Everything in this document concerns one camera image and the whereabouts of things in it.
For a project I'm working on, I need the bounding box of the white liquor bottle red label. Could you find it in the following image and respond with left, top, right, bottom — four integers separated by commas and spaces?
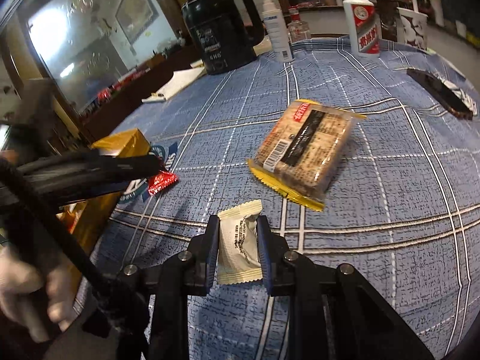
342, 0, 382, 59

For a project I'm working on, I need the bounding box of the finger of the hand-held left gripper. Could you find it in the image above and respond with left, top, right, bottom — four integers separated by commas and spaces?
15, 150, 163, 187
32, 177, 151, 208

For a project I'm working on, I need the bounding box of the large glass window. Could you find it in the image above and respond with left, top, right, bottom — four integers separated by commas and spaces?
26, 0, 128, 113

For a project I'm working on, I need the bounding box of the black electric kettle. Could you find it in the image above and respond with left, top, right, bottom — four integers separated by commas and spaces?
181, 0, 265, 76

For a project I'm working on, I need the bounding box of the small white packet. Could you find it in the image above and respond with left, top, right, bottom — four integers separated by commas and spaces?
217, 199, 264, 285

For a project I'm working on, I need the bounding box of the blue white logo mat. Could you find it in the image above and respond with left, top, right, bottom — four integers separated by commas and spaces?
118, 140, 179, 205

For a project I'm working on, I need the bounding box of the brown cracker packet yellow edge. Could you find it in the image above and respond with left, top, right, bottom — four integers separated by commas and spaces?
247, 99, 367, 211

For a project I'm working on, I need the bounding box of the blue plaid tablecloth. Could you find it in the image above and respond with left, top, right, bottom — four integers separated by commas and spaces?
71, 35, 480, 360

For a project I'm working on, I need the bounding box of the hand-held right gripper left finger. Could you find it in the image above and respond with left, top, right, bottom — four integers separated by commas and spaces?
124, 215, 222, 360

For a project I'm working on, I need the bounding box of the person's left hand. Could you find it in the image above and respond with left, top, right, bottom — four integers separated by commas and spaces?
0, 247, 79, 342

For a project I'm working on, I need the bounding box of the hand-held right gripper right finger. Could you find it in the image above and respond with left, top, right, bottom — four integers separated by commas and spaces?
256, 214, 436, 360

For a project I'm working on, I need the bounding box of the red candy wrapper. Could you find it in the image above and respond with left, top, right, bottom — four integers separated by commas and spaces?
147, 170, 178, 197

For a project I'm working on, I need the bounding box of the white black-pattern paper cup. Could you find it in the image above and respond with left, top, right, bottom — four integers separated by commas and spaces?
397, 7, 429, 50

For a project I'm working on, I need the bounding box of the white paper notebook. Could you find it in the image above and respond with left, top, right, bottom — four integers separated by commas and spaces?
142, 68, 208, 104

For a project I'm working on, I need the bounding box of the yellow cardboard box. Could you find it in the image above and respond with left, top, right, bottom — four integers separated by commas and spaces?
56, 128, 151, 256

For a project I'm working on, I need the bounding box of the framed wall picture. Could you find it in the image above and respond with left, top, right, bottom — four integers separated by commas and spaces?
114, 0, 158, 46

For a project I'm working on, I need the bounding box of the small glass bottle red cap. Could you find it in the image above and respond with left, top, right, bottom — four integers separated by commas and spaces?
287, 7, 312, 44

